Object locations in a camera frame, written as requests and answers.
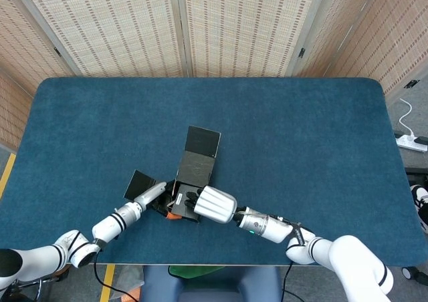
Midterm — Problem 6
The black cardboard folding box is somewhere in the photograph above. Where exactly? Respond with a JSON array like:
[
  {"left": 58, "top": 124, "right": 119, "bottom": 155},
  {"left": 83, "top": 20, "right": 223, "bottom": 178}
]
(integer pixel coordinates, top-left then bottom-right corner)
[{"left": 124, "top": 125, "right": 222, "bottom": 223}]

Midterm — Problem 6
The grey cloth bag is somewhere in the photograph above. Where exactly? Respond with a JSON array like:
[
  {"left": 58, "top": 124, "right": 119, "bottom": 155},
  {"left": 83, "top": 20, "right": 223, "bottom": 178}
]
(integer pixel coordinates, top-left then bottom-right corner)
[{"left": 112, "top": 265, "right": 146, "bottom": 299}]

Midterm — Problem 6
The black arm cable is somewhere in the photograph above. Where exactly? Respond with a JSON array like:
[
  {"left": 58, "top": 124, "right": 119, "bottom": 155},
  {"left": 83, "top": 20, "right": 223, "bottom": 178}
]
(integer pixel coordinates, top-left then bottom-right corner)
[
  {"left": 92, "top": 247, "right": 116, "bottom": 289},
  {"left": 279, "top": 263, "right": 295, "bottom": 302}
]

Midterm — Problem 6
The blue robot base seat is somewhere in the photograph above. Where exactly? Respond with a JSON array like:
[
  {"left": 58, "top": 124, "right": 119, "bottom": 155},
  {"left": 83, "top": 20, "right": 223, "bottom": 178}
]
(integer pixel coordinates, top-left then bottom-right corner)
[{"left": 140, "top": 265, "right": 284, "bottom": 302}]

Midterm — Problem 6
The white power strip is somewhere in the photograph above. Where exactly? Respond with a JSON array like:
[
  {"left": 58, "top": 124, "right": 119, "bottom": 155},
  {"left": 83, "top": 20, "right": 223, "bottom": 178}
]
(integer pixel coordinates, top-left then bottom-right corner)
[{"left": 395, "top": 133, "right": 428, "bottom": 152}]

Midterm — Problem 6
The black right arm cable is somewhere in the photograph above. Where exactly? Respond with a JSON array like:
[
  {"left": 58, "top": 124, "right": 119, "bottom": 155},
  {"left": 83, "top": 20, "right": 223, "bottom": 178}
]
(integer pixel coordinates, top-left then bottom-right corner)
[{"left": 279, "top": 263, "right": 295, "bottom": 302}]

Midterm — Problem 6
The black caster wheel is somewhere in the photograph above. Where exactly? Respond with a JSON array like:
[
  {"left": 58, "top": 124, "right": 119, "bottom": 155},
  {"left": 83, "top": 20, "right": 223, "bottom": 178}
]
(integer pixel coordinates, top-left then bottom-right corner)
[{"left": 401, "top": 265, "right": 422, "bottom": 281}]

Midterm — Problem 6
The white power cable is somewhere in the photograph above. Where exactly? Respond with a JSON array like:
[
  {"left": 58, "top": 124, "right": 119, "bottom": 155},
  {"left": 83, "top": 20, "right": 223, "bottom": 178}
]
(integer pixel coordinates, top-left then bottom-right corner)
[{"left": 399, "top": 98, "right": 417, "bottom": 139}]

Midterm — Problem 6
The metal stool frame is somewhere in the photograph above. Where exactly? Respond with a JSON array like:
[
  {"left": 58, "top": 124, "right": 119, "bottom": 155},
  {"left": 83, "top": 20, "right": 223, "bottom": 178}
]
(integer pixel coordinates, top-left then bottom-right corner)
[{"left": 13, "top": 275, "right": 44, "bottom": 302}]

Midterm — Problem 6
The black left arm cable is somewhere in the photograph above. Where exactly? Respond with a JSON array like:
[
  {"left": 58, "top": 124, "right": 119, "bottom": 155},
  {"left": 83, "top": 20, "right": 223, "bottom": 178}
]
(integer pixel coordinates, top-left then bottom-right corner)
[{"left": 92, "top": 247, "right": 116, "bottom": 289}]

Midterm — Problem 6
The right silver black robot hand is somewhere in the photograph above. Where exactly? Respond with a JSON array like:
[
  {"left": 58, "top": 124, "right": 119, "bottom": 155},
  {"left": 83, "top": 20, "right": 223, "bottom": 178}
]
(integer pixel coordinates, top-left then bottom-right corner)
[{"left": 185, "top": 185, "right": 238, "bottom": 224}]

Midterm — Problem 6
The black and white sneaker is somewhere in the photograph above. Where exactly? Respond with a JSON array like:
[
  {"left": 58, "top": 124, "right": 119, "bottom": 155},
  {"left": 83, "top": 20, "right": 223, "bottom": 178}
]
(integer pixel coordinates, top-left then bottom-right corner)
[{"left": 410, "top": 184, "right": 428, "bottom": 231}]

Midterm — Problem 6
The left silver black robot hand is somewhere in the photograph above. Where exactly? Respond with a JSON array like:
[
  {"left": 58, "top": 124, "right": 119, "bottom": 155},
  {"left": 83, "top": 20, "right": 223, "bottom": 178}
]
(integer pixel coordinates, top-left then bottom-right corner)
[{"left": 133, "top": 180, "right": 183, "bottom": 220}]

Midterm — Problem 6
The green cloth item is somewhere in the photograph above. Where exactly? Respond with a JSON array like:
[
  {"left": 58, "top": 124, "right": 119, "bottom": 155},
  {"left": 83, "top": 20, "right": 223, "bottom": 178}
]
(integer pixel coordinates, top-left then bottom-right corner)
[{"left": 168, "top": 265, "right": 225, "bottom": 279}]

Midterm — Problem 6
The woven bamboo folding screen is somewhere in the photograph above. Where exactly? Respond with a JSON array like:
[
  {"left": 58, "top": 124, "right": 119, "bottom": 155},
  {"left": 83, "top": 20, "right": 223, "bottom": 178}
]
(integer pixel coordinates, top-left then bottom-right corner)
[{"left": 0, "top": 0, "right": 428, "bottom": 151}]

